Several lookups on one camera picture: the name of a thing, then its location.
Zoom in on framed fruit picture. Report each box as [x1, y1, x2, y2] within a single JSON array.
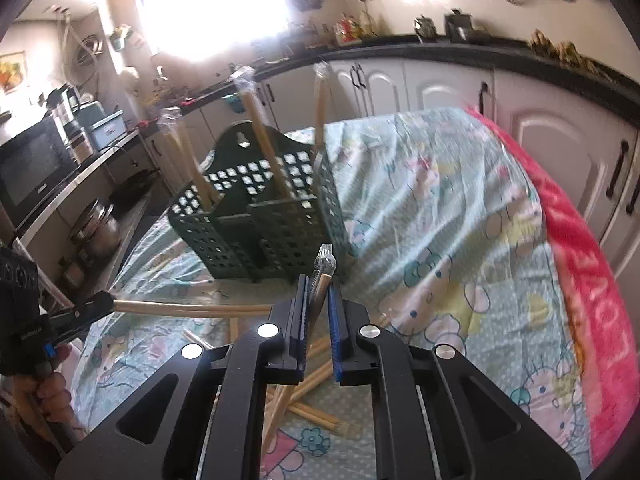
[[0, 51, 26, 93]]

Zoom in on steel teapot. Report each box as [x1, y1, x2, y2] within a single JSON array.
[[413, 15, 438, 42]]

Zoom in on pink towel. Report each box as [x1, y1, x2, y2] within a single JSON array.
[[467, 108, 639, 467]]

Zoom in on chopsticks pair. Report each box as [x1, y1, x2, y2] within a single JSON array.
[[314, 62, 330, 153], [158, 106, 221, 211], [231, 65, 293, 200]]

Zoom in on floral light blue cloth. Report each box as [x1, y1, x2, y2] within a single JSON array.
[[70, 107, 593, 479]]

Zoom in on blue plastic box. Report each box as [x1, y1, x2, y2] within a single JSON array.
[[87, 110, 127, 152]]

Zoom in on black microwave oven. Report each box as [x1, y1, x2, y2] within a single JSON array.
[[0, 116, 77, 228]]

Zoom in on person's left hand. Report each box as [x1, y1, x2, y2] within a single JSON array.
[[13, 344, 76, 439]]

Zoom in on black blender jug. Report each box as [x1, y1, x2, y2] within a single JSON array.
[[47, 82, 94, 165]]

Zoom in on dark steel kettle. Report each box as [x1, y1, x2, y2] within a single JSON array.
[[444, 9, 474, 44]]

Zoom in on red condiment bottle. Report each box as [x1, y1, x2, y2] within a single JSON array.
[[334, 13, 360, 46]]

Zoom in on teal hanging bin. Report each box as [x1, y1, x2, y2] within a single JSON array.
[[222, 93, 245, 114]]

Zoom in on dark green utensil basket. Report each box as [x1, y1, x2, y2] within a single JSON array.
[[167, 120, 348, 282]]

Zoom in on loose chopsticks on cloth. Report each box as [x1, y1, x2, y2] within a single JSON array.
[[182, 309, 392, 456]]

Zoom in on steel pot on shelf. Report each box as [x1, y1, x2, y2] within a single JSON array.
[[70, 198, 122, 259]]

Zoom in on dried ginger pile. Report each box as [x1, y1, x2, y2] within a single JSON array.
[[527, 29, 612, 81]]

